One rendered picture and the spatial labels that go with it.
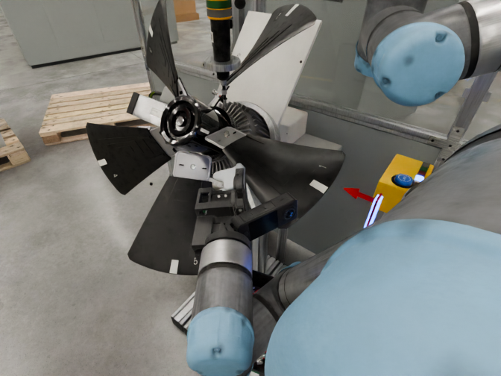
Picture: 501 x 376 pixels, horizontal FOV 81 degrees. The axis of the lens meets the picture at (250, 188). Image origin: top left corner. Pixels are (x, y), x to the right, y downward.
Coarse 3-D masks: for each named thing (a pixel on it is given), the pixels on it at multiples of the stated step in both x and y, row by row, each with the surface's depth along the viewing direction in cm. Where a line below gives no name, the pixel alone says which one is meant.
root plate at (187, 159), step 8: (184, 152) 70; (176, 160) 69; (184, 160) 70; (192, 160) 71; (200, 160) 72; (208, 160) 73; (176, 168) 70; (184, 168) 70; (200, 168) 72; (208, 168) 73; (176, 176) 69; (184, 176) 70; (192, 176) 71; (200, 176) 72; (208, 176) 72
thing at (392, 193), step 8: (392, 160) 80; (400, 160) 80; (408, 160) 80; (416, 160) 80; (392, 168) 78; (400, 168) 78; (408, 168) 78; (416, 168) 78; (432, 168) 78; (384, 176) 75; (392, 176) 75; (384, 184) 73; (392, 184) 72; (376, 192) 76; (384, 192) 74; (392, 192) 73; (400, 192) 71; (384, 200) 75; (392, 200) 74; (400, 200) 72; (384, 208) 77
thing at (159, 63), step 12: (156, 12) 76; (156, 24) 77; (156, 36) 78; (168, 36) 71; (156, 48) 80; (168, 48) 72; (156, 60) 83; (168, 60) 73; (156, 72) 87; (168, 72) 76; (168, 84) 81
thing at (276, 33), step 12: (276, 12) 71; (300, 12) 59; (276, 24) 65; (288, 24) 60; (300, 24) 57; (312, 24) 55; (264, 36) 67; (276, 36) 60; (288, 36) 57; (252, 48) 70; (264, 48) 61; (252, 60) 61; (240, 72) 62; (228, 84) 64
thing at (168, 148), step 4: (152, 128) 74; (156, 128) 73; (152, 132) 75; (156, 132) 74; (156, 136) 75; (160, 136) 75; (156, 140) 76; (160, 140) 76; (164, 140) 76; (160, 144) 77; (164, 144) 77; (168, 144) 76; (164, 148) 78; (168, 148) 78; (172, 148) 77; (176, 148) 77; (168, 152) 78; (172, 152) 78
